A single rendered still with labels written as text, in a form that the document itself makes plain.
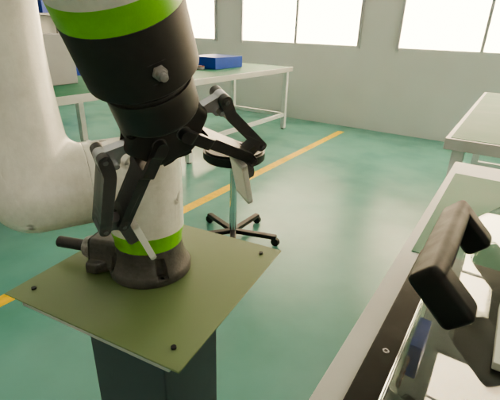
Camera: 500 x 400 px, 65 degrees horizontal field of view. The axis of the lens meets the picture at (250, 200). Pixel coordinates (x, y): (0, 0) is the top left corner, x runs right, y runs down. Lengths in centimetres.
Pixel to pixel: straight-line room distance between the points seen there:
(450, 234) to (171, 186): 49
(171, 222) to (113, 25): 46
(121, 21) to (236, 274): 55
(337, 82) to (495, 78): 176
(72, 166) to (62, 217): 8
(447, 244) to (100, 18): 24
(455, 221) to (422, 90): 491
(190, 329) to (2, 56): 45
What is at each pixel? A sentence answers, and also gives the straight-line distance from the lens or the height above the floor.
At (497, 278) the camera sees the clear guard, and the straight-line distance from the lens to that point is 27.
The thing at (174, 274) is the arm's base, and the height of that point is 77.
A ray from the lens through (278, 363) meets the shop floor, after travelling 163.
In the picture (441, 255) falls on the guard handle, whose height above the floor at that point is 106.
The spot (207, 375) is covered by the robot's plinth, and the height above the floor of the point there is 47.
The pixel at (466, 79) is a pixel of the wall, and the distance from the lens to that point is 510.
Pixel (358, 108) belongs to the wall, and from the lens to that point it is 539.
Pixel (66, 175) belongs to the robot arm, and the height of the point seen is 97.
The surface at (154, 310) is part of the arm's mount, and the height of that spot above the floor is 75.
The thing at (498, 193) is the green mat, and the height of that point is 75.
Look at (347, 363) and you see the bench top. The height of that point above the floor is 75.
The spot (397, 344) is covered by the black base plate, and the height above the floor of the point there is 77.
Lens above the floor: 117
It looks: 24 degrees down
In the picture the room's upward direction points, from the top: 2 degrees clockwise
